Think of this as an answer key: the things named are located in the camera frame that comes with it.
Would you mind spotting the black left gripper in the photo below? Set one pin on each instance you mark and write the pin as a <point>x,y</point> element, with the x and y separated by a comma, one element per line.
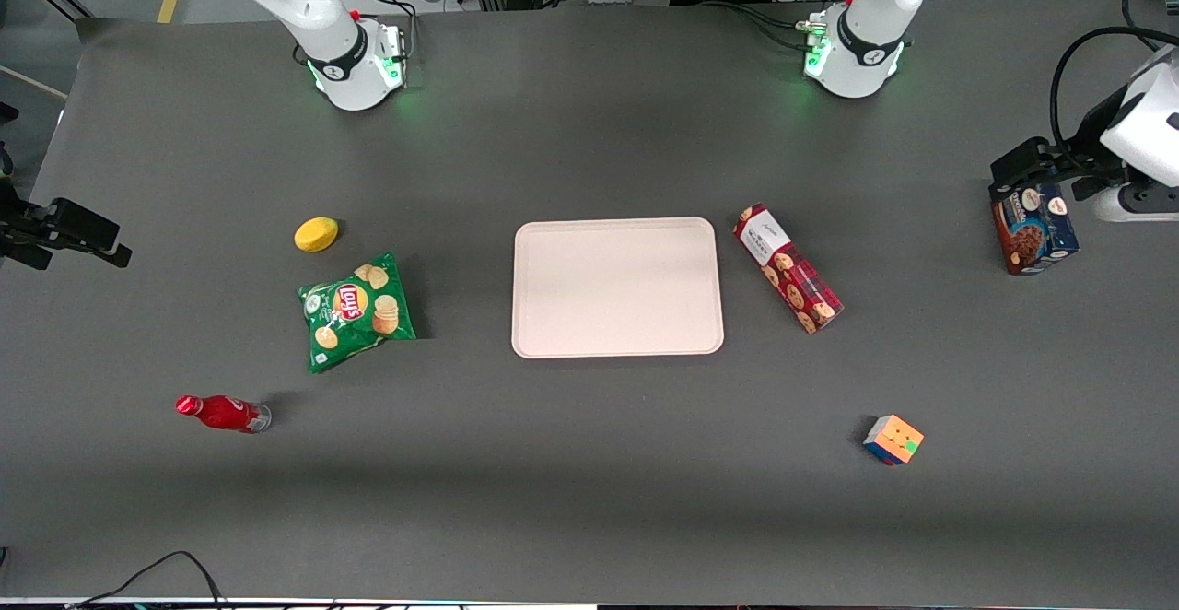
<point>1092,151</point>

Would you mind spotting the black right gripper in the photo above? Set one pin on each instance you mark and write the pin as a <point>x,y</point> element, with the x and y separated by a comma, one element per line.
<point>20,227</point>

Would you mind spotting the red tartan cookie box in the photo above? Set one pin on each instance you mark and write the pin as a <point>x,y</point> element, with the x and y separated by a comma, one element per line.
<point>792,274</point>

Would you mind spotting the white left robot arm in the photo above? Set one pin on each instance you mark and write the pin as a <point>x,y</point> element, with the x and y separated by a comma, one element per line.
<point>866,39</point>

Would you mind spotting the blue cookie box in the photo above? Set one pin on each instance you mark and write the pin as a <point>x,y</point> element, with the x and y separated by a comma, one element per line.
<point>1036,237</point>

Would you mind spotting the cream plastic tray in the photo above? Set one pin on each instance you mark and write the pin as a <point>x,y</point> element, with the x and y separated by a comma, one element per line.
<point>617,287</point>

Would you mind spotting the red cola bottle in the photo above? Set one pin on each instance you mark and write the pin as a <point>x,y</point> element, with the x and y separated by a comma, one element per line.
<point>224,413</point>

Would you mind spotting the yellow lemon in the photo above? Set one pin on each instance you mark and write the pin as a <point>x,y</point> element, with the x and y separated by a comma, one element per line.
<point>316,235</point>

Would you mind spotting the green chips bag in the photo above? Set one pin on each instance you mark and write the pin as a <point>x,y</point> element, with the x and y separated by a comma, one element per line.
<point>355,310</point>

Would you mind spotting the colourful puzzle cube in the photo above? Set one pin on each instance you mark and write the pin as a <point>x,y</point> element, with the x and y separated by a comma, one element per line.
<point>893,439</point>

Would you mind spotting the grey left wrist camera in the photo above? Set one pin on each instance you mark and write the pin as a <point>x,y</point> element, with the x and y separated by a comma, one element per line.
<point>1138,205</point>

